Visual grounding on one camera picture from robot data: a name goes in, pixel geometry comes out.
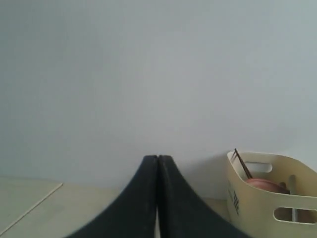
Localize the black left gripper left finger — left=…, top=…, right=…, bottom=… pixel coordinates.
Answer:
left=68, top=155, right=158, bottom=238

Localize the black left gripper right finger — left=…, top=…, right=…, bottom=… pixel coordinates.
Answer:
left=157, top=155, right=245, bottom=238

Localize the steel table knife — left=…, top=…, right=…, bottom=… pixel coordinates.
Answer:
left=288, top=175, right=298, bottom=222

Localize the cream plastic bin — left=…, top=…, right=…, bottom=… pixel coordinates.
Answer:
left=226, top=151, right=317, bottom=238

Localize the dark wooden chopstick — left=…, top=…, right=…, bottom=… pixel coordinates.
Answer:
left=230, top=151, right=248, bottom=180
left=234, top=148, right=253, bottom=179

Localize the brown wooden plate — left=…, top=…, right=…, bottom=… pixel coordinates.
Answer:
left=245, top=178, right=290, bottom=194

